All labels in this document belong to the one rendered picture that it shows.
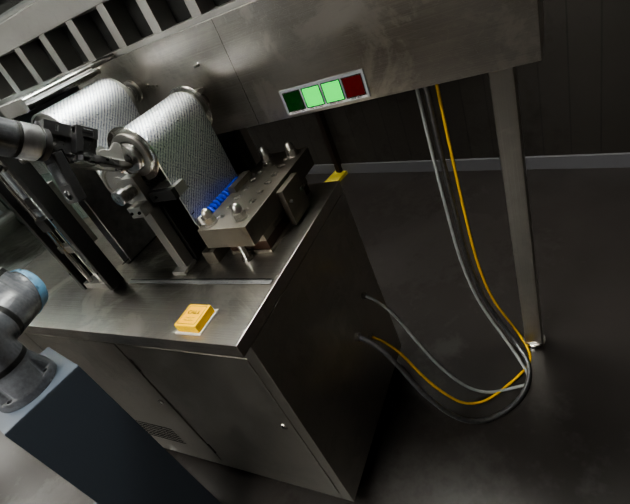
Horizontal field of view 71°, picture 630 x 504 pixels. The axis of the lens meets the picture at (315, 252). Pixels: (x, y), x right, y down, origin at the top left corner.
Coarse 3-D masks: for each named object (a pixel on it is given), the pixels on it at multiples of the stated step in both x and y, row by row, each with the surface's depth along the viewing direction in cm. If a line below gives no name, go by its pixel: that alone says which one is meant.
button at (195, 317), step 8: (192, 304) 107; (184, 312) 106; (192, 312) 105; (200, 312) 103; (208, 312) 104; (184, 320) 103; (192, 320) 102; (200, 320) 101; (184, 328) 102; (192, 328) 101; (200, 328) 101
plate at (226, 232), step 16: (272, 160) 135; (288, 160) 130; (304, 160) 131; (256, 176) 129; (272, 176) 125; (304, 176) 131; (240, 192) 124; (256, 192) 120; (272, 192) 116; (224, 208) 119; (256, 208) 112; (272, 208) 116; (224, 224) 111; (240, 224) 108; (256, 224) 110; (208, 240) 115; (224, 240) 113; (240, 240) 110; (256, 240) 110
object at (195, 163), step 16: (208, 128) 124; (192, 144) 119; (208, 144) 124; (176, 160) 114; (192, 160) 119; (208, 160) 124; (224, 160) 130; (176, 176) 114; (192, 176) 118; (208, 176) 124; (224, 176) 129; (192, 192) 118; (208, 192) 124; (192, 208) 118
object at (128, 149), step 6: (120, 144) 107; (126, 144) 106; (126, 150) 106; (132, 150) 106; (138, 150) 107; (126, 156) 108; (132, 156) 107; (138, 156) 107; (132, 162) 109; (138, 162) 108; (144, 162) 109; (132, 168) 110; (138, 168) 109
